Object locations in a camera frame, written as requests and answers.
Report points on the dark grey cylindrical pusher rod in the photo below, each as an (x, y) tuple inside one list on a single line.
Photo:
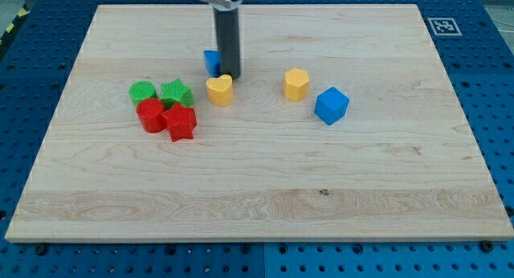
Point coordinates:
[(226, 23)]

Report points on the yellow heart block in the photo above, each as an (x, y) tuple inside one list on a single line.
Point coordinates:
[(220, 90)]

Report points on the blue triangle block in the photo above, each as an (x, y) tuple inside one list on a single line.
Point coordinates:
[(212, 63)]

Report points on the green star block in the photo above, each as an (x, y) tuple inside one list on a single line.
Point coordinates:
[(176, 92)]

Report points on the yellow hexagon block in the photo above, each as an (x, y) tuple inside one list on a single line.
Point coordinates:
[(296, 84)]

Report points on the red star block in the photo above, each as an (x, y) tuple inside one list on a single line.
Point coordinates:
[(180, 122)]

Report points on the green cylinder block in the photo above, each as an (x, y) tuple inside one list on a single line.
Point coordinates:
[(141, 90)]

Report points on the red cylinder block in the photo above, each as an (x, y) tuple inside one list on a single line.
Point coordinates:
[(149, 113)]

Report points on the blue cube block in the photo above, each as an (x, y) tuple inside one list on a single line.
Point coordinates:
[(331, 105)]

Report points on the light wooden board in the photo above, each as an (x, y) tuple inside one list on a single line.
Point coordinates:
[(401, 165)]

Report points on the white fiducial marker tag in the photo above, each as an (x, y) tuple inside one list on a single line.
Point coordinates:
[(441, 26)]

